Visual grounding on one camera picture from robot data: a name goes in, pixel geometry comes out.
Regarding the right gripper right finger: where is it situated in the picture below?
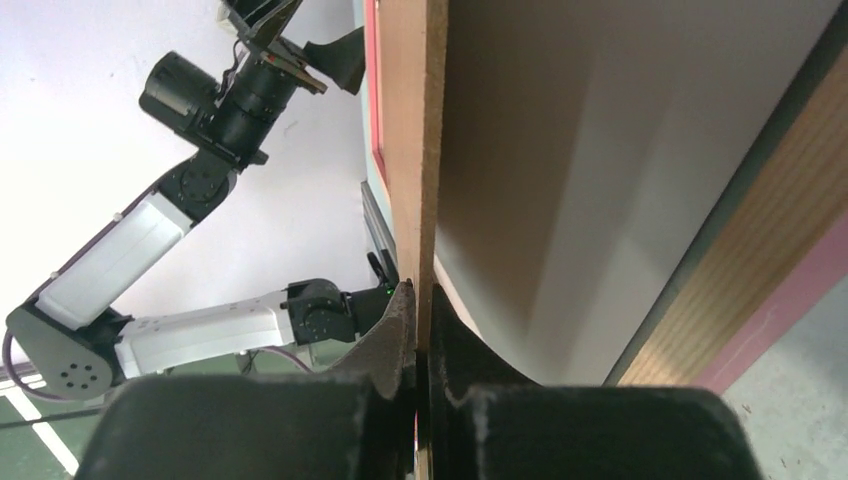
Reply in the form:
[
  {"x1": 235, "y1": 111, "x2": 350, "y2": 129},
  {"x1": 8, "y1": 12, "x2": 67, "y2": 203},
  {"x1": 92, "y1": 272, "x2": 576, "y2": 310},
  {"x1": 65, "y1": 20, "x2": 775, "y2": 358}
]
[{"x1": 429, "y1": 287, "x2": 762, "y2": 479}]

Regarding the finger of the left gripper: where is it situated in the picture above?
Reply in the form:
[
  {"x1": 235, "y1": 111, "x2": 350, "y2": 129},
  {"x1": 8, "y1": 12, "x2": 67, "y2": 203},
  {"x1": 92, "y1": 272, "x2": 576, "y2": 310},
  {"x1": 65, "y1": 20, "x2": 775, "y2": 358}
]
[{"x1": 303, "y1": 26, "x2": 366, "y2": 95}]

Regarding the brown backing board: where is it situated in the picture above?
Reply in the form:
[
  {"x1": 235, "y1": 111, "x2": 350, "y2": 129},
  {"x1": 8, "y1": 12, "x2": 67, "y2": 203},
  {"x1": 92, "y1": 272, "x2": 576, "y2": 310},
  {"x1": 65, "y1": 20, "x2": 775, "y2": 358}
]
[{"x1": 377, "y1": 1, "x2": 651, "y2": 354}]

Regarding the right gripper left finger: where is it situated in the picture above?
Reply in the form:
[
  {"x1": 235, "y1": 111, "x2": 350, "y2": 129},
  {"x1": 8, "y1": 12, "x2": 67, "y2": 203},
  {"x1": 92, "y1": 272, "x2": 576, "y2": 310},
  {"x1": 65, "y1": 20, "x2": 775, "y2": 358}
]
[{"x1": 77, "y1": 281, "x2": 416, "y2": 479}]

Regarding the orange wooden picture frame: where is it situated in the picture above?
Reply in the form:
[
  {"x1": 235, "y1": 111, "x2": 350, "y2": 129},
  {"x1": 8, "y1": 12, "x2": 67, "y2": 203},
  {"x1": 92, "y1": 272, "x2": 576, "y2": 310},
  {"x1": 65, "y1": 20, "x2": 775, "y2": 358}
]
[{"x1": 366, "y1": 1, "x2": 847, "y2": 389}]

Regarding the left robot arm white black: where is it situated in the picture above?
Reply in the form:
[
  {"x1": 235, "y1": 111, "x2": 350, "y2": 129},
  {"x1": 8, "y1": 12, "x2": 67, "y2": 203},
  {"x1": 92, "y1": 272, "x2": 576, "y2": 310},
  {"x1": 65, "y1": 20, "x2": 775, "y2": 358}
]
[{"x1": 1, "y1": 1, "x2": 399, "y2": 403}]

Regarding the landscape photo print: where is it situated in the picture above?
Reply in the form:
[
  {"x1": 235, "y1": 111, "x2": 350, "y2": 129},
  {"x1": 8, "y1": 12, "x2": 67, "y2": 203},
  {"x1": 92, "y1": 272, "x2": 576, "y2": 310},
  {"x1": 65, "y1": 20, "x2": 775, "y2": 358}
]
[{"x1": 436, "y1": 1, "x2": 839, "y2": 384}]

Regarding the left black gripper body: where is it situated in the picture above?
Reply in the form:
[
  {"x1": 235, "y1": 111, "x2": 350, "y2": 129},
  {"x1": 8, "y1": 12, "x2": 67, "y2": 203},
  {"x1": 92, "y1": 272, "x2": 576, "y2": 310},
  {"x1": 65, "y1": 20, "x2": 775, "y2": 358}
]
[{"x1": 218, "y1": 1, "x2": 328, "y2": 130}]

